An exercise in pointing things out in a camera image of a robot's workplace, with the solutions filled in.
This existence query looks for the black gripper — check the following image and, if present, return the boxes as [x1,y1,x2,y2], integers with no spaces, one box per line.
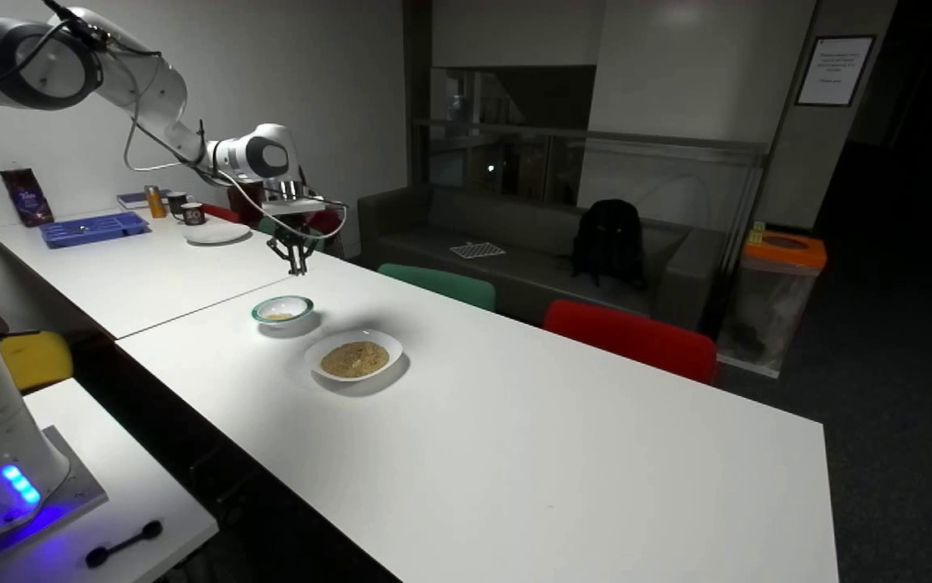
[269,205,323,279]

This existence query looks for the green rimmed bowl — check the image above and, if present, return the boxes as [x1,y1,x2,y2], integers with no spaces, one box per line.
[250,292,318,332]

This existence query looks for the brown grain contents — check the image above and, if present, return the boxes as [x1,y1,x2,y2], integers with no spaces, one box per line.
[318,341,394,383]

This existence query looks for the white bowl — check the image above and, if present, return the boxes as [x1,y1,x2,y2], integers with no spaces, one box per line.
[308,328,411,389]

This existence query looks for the dark red chair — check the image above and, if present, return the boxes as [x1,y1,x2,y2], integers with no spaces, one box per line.
[308,205,345,243]

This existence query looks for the white round plate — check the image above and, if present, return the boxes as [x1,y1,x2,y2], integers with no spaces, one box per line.
[183,221,256,248]

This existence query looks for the green chair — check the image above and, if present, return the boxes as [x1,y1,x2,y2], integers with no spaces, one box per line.
[379,260,500,313]

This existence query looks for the white paper sheet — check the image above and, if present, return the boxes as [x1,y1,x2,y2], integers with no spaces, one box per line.
[447,235,510,265]

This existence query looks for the blue flat box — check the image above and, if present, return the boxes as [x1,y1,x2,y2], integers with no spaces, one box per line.
[39,209,151,253]

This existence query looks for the dark grey sofa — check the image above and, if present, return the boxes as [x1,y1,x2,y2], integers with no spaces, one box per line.
[357,183,728,332]

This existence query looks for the glass railing panel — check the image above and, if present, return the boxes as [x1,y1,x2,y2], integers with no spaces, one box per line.
[411,112,771,235]

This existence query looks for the dark purple tablet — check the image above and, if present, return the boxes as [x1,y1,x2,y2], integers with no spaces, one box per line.
[0,164,57,228]

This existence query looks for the yellow stool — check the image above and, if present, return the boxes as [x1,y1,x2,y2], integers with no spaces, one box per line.
[0,328,77,394]

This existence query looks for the black backpack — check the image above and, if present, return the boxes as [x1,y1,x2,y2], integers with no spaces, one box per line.
[569,196,646,287]

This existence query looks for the black dumbbell shaped tool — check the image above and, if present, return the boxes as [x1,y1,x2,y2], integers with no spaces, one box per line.
[84,517,165,572]

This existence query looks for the bin with orange lid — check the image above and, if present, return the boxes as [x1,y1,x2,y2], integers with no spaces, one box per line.
[720,223,832,383]

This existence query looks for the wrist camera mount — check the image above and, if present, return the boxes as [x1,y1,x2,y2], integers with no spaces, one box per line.
[258,192,331,218]

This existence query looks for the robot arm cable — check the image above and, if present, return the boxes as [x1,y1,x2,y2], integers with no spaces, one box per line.
[119,46,351,248]

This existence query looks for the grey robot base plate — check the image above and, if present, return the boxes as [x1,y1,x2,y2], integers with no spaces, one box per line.
[0,423,110,571]

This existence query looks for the framed wall notice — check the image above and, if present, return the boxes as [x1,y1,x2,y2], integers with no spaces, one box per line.
[792,32,879,109]

